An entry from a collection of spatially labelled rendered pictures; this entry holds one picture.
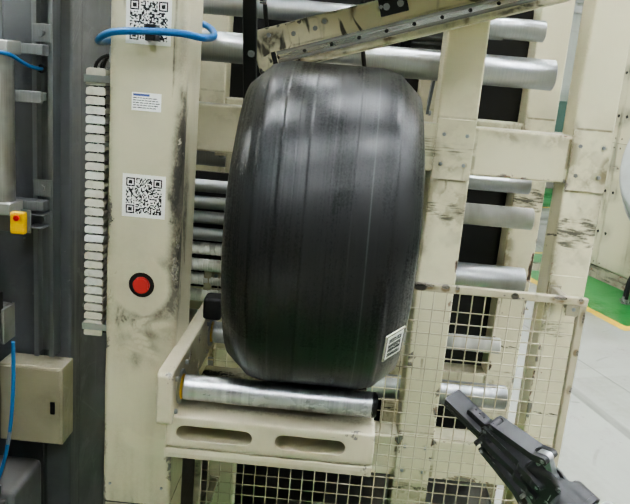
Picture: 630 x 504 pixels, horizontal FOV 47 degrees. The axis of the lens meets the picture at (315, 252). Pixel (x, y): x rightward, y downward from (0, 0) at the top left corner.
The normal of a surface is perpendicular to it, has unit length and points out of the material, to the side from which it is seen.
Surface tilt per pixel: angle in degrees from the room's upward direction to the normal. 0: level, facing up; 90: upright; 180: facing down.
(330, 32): 90
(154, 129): 90
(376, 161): 58
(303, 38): 90
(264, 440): 90
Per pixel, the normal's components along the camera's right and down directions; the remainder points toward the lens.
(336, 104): 0.04, -0.62
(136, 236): -0.04, 0.23
